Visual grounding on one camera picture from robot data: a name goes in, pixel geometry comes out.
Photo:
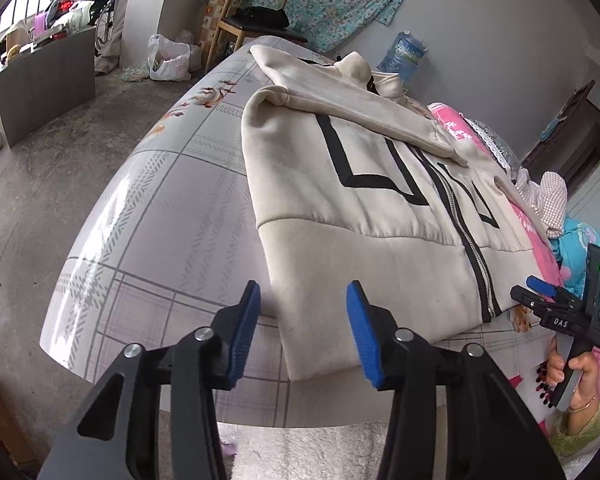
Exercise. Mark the dark wooden door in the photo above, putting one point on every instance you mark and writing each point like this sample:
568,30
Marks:
580,135

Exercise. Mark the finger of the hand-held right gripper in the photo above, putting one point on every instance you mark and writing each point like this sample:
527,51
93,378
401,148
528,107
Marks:
522,296
540,285

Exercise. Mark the patterned cardboard box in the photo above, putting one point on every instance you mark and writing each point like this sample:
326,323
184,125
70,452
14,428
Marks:
215,5

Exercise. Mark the brown wooden box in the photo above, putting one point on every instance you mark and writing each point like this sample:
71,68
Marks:
2,415

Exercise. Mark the beige zip jacket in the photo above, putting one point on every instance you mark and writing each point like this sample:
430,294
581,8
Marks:
355,240

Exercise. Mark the pile of clothes and bags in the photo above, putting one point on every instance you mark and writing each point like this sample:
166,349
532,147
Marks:
67,10

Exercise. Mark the blue water bottle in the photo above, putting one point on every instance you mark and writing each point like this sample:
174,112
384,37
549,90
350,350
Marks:
405,55

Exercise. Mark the wooden chair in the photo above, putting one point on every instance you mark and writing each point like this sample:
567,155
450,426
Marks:
230,25

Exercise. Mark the grey cabinet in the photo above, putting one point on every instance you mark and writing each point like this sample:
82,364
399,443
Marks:
45,90

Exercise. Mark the pink floral blanket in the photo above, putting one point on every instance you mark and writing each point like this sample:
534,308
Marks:
537,250

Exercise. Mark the person's right hand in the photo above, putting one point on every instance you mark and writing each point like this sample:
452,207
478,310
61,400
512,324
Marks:
587,375

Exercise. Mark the black bag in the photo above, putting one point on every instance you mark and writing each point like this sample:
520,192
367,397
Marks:
265,16

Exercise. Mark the grey lace-trimmed pillow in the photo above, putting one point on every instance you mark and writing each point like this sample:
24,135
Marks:
495,142

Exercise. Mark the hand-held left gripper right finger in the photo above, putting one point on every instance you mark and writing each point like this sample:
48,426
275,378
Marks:
362,335

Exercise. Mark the pink checkered cloth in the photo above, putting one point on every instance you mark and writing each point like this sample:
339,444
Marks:
550,200

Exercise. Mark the blue floral quilt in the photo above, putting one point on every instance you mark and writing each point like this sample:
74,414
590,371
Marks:
575,245

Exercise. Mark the white plastic bag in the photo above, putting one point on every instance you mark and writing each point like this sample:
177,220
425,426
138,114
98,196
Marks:
167,62

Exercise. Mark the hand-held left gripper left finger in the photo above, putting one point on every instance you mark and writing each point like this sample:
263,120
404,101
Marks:
242,330

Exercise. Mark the teal floral wall cloth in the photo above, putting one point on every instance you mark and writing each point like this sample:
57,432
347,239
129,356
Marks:
330,0

